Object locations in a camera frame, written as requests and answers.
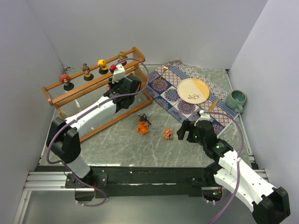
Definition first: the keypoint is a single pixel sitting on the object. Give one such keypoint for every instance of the patterned blue placemat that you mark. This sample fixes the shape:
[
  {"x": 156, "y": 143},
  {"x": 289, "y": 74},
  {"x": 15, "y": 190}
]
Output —
[{"x": 183, "y": 103}]

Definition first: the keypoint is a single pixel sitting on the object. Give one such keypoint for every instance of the teal ceramic mug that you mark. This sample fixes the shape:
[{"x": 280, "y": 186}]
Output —
[{"x": 235, "y": 100}]

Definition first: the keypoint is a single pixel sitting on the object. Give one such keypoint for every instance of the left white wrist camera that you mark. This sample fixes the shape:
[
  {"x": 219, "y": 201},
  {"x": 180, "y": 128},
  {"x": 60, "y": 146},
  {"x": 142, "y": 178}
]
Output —
[{"x": 118, "y": 72}]

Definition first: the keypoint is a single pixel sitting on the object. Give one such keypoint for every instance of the gold fork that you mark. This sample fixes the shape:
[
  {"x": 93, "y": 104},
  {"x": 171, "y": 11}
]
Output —
[{"x": 165, "y": 68}]

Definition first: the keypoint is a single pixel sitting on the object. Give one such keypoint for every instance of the brown hair yellow figurine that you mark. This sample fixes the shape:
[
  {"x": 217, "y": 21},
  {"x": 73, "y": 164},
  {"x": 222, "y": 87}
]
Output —
[{"x": 87, "y": 75}]

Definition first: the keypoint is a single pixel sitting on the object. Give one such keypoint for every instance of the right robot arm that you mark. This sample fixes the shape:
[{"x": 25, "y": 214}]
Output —
[{"x": 268, "y": 204}]

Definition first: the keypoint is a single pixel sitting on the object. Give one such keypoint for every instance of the red hair green figurine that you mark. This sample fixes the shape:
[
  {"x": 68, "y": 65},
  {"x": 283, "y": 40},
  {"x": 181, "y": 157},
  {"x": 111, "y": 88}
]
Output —
[{"x": 65, "y": 79}]

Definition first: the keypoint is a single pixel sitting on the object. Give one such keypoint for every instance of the black base beam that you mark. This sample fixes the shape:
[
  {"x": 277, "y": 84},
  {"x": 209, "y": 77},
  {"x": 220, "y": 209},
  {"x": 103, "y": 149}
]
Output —
[{"x": 141, "y": 181}]

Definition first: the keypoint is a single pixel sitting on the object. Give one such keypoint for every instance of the cream and orange plate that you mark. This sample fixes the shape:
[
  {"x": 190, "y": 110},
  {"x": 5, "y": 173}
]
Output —
[{"x": 193, "y": 91}]

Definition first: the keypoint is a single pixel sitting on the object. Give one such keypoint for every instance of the black dragon toy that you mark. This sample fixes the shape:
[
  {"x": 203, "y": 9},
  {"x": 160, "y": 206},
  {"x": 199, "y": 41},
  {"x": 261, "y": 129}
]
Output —
[{"x": 143, "y": 118}]

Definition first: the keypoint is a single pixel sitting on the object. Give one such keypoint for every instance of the blonde pink dress figurine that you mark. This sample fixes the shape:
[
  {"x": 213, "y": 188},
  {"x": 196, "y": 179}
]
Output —
[{"x": 122, "y": 56}]

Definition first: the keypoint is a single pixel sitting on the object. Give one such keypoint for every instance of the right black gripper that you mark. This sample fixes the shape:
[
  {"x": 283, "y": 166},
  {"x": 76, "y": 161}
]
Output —
[{"x": 190, "y": 131}]

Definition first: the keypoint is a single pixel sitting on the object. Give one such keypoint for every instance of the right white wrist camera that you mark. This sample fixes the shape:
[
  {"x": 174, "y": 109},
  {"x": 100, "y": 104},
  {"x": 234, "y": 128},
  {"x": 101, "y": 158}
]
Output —
[{"x": 203, "y": 116}]

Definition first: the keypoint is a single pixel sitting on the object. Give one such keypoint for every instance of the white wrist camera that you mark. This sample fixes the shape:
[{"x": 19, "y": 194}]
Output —
[
  {"x": 118, "y": 72},
  {"x": 203, "y": 116}
]

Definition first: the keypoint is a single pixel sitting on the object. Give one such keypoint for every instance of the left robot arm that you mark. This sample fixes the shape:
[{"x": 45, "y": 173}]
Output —
[{"x": 64, "y": 135}]

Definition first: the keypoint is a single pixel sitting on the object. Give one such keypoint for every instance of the pink bear sunflower toy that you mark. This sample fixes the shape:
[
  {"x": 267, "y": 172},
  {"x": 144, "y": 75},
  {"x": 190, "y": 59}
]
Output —
[{"x": 168, "y": 133}]

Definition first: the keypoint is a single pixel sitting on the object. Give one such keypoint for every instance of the orange dragon toy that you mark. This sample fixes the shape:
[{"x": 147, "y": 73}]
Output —
[{"x": 142, "y": 128}]

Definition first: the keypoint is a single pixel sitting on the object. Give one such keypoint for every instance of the orange wooden acrylic shelf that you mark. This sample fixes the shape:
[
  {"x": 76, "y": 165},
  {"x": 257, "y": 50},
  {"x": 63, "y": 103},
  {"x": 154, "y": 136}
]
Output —
[{"x": 68, "y": 103}]

